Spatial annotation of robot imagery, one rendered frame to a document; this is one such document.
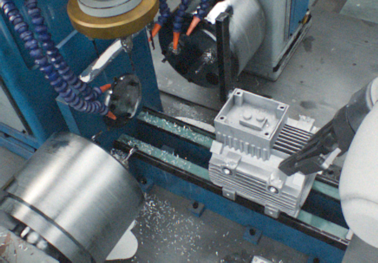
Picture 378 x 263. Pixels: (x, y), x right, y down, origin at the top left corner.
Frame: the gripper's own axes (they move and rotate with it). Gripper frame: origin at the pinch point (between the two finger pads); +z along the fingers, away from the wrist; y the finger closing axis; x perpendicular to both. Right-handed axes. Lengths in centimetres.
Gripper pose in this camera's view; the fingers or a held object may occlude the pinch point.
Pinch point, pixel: (294, 164)
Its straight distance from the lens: 85.0
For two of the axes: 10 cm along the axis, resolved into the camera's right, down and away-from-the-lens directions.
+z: -3.5, 4.0, 8.5
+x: 7.9, 6.1, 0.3
